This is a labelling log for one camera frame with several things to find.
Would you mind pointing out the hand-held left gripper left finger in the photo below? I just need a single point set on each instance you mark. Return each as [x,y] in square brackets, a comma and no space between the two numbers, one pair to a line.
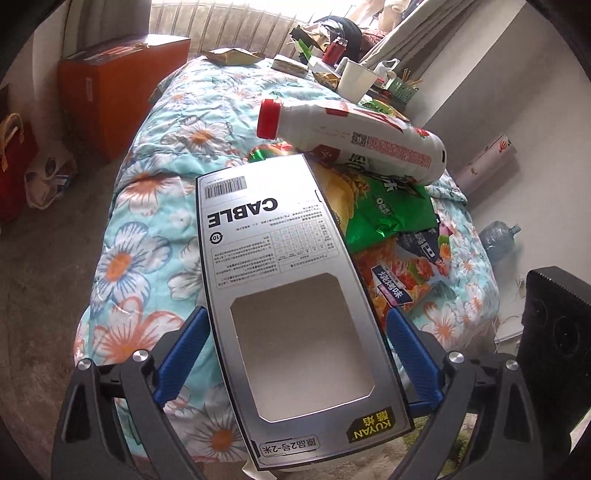
[184,350]

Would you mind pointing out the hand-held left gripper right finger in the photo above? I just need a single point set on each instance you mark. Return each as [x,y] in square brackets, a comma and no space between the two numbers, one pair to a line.
[413,360]

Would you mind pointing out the orange snack packet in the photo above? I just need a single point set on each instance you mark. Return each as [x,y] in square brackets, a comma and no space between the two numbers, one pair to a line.
[411,272]

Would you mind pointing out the clear water jug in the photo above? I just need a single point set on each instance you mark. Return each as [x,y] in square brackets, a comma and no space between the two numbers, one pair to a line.
[498,240]

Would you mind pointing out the green snack bag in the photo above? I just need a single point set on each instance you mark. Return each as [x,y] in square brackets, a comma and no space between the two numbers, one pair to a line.
[388,207]

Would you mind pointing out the printed wallpaper roll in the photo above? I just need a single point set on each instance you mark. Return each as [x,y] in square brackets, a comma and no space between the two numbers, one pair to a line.
[485,164]

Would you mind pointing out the floral blanket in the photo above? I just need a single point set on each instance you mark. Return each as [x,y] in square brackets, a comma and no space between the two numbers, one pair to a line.
[171,152]

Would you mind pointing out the white tote bag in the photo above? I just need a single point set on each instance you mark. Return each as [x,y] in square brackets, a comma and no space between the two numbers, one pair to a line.
[48,177]

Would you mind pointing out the white bottle with red cap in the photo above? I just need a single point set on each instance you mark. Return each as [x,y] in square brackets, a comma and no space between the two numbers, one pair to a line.
[360,138]

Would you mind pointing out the red shopping bag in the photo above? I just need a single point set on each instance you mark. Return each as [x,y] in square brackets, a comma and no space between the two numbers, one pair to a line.
[16,170]

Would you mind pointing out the small teal basket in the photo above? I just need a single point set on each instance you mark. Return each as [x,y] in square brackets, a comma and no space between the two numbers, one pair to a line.
[400,88]

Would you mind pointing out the orange cardboard box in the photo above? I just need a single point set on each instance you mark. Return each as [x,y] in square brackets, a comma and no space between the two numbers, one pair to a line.
[124,83]

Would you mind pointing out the white paper cup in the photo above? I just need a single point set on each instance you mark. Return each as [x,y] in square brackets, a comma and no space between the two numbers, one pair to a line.
[356,81]

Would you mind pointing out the yellow green snack packet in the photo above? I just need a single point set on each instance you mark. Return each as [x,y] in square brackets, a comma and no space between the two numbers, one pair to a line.
[233,56]

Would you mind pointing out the flat pale box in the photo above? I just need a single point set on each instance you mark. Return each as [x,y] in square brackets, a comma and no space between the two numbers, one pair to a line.
[288,64]

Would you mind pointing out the red jar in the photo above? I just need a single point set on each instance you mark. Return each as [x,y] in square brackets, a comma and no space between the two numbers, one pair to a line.
[333,51]

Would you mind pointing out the grey curtain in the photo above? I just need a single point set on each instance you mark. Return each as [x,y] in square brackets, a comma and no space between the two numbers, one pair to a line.
[429,32]

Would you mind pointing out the black bag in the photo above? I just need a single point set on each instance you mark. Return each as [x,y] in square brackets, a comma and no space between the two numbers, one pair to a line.
[339,28]

